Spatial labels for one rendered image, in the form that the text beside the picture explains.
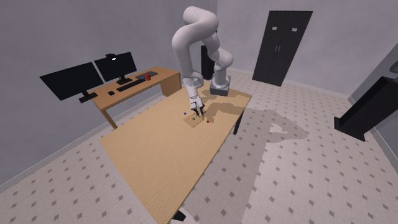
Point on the tan square mat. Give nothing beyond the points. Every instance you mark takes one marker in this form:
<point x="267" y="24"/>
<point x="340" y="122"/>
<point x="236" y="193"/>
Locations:
<point x="194" y="122"/>

